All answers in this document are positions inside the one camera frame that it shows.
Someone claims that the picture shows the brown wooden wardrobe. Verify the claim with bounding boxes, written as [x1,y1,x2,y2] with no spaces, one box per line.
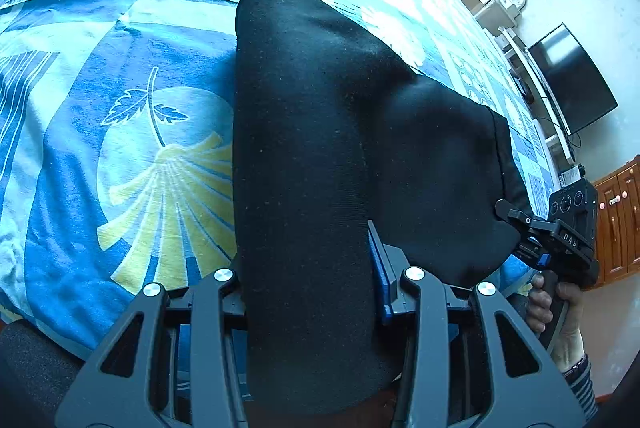
[594,156,640,287]

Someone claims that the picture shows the white tv cabinet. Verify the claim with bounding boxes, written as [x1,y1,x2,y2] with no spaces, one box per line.
[496,27,584,187]

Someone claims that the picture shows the striped sleeve right forearm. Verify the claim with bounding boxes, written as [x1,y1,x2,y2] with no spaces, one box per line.
[563,354,599,422]

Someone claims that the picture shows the blue patterned bed cover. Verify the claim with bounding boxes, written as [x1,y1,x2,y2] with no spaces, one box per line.
[1,0,559,358]

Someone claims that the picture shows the black pants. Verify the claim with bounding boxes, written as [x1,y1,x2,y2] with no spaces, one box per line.
[232,0,530,416]

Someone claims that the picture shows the person right hand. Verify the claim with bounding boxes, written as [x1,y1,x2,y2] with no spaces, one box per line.
[525,272,586,374]

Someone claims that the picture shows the black flat tv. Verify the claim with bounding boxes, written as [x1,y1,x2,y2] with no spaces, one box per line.
[527,24,618,135]

